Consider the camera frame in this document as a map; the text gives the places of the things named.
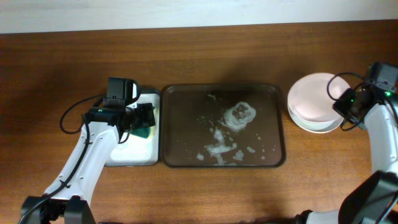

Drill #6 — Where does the white cloth in tray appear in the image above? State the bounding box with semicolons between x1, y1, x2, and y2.
106;93;159;165

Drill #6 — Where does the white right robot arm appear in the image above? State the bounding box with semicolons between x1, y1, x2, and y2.
292;62;397;224

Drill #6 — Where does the green yellow sponge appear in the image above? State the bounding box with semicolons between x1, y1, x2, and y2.
129;106;156;139

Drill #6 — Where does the brown large tray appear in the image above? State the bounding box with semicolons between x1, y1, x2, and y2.
160;84;286;168

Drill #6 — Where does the pink plate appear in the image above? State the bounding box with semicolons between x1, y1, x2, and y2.
287;73;349;123

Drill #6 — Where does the grey-green plate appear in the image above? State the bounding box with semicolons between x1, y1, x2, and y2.
288;108;343;134

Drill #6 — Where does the black small tray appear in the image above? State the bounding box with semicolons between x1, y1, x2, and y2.
104;88;162;167

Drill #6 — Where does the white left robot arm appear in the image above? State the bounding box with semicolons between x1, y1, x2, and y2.
19;78;160;223

